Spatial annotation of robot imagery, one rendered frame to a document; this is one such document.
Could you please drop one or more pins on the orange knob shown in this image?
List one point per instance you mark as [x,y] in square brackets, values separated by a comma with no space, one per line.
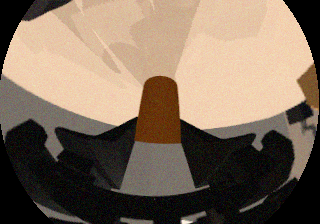
[159,114]

